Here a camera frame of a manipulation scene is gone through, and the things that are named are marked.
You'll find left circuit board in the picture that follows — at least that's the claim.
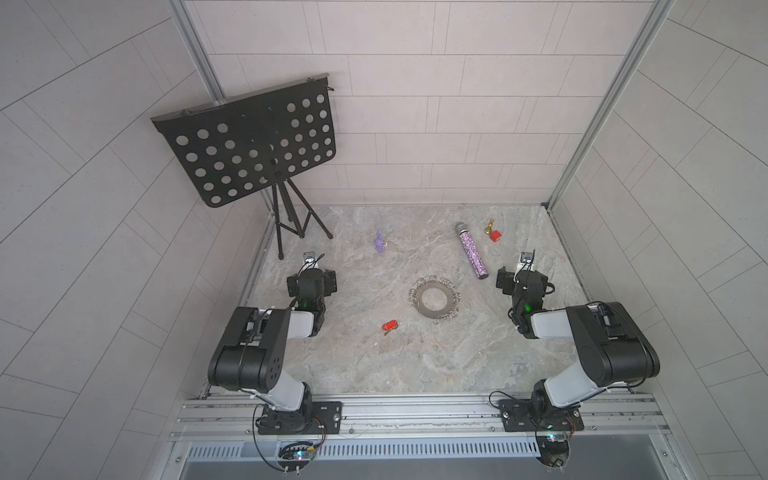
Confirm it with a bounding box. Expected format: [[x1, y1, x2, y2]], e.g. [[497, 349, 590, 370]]
[[278, 441, 319, 462]]

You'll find small red key tag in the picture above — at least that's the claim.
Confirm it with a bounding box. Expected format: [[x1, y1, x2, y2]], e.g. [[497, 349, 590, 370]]
[[382, 320, 399, 333]]

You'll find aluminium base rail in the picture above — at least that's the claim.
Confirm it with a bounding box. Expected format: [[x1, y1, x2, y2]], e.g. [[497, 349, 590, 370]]
[[168, 391, 670, 442]]

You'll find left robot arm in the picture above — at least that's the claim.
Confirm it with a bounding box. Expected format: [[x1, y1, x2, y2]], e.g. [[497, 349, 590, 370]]
[[207, 267, 343, 435]]

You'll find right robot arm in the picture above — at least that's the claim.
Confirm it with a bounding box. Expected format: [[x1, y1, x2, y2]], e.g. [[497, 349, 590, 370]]
[[494, 268, 661, 439]]

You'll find black perforated music stand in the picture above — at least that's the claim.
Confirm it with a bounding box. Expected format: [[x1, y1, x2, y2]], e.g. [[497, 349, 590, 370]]
[[152, 73, 337, 237]]

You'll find purple glitter microphone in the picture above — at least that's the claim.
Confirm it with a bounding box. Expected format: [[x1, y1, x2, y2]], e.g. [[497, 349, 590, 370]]
[[455, 222, 488, 280]]

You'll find circuit board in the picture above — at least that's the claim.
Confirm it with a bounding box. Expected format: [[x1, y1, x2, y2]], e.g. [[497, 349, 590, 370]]
[[537, 436, 570, 469], [278, 441, 319, 462]]

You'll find metal disc with key rings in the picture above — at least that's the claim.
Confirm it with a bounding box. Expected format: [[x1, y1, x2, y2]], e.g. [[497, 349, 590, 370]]
[[408, 275, 461, 324]]

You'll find right circuit board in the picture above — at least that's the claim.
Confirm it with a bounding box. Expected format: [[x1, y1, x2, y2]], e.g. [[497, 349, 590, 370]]
[[537, 436, 570, 469]]

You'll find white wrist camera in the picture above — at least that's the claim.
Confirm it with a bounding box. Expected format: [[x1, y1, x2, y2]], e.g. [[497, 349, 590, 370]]
[[303, 251, 316, 267], [519, 251, 535, 267]]

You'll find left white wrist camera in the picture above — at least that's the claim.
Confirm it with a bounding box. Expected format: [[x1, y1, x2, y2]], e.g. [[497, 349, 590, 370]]
[[303, 251, 316, 267]]

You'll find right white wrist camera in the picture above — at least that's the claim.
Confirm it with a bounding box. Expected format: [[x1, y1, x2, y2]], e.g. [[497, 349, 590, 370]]
[[519, 251, 535, 267]]

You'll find small purple figurine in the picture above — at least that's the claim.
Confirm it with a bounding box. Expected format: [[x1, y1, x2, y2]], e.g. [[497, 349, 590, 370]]
[[375, 231, 387, 253]]

